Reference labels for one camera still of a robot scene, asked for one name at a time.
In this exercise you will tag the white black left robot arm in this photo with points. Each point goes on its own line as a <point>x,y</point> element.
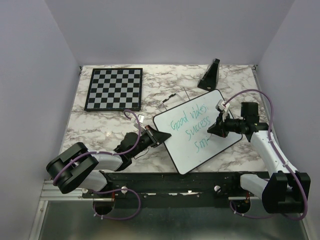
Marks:
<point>78,167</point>

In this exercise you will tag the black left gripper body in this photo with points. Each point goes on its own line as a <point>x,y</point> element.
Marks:
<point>145,140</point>

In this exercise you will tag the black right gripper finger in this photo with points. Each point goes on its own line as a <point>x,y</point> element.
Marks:
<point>216,128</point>
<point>221,134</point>

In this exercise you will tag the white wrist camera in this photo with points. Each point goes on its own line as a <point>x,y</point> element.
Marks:
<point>140,121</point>
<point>223,107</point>

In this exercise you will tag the black wire whiteboard stand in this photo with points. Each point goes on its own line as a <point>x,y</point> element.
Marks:
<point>178,97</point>

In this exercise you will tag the aluminium rail frame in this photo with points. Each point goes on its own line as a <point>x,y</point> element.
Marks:
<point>71,217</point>

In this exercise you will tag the white whiteboard black frame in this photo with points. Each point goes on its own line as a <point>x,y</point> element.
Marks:
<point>188,146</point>

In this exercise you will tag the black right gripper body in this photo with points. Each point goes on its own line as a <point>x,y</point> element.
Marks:
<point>232,125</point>

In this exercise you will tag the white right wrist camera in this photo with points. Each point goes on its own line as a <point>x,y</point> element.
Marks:
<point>223,107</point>

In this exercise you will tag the black white chessboard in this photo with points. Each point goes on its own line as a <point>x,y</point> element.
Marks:
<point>114,89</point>

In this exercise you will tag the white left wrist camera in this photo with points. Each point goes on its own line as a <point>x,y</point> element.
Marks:
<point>140,121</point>

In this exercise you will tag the black wedge eraser block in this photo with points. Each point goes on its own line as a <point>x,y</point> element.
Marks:
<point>210,78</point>

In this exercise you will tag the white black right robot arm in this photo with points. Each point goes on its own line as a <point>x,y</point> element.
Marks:
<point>286,191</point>

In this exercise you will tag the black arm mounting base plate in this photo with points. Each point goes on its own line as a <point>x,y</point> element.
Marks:
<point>167,190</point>

